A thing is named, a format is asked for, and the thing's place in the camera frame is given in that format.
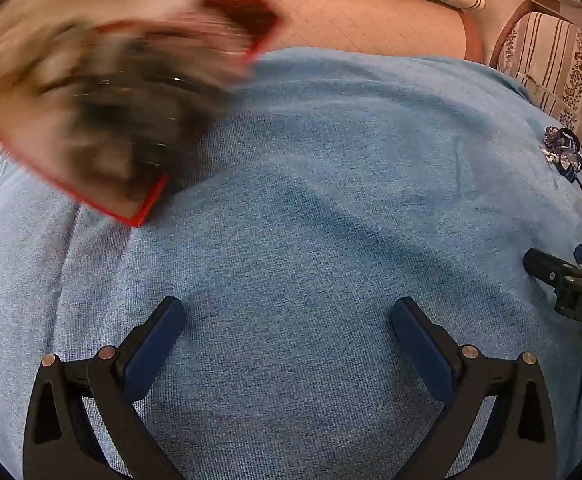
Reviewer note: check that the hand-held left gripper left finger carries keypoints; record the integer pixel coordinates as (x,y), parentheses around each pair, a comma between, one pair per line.
(151,360)

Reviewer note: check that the blue blanket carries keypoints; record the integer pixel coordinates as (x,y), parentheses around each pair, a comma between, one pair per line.
(296,210)

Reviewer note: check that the pink bolster cushion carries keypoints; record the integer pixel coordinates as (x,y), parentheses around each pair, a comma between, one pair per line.
(371,25)

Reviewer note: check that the red cardboard box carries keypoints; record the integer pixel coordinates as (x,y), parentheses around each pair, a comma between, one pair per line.
(141,210)

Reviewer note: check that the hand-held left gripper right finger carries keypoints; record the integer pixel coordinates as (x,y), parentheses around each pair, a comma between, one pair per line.
(421,355)

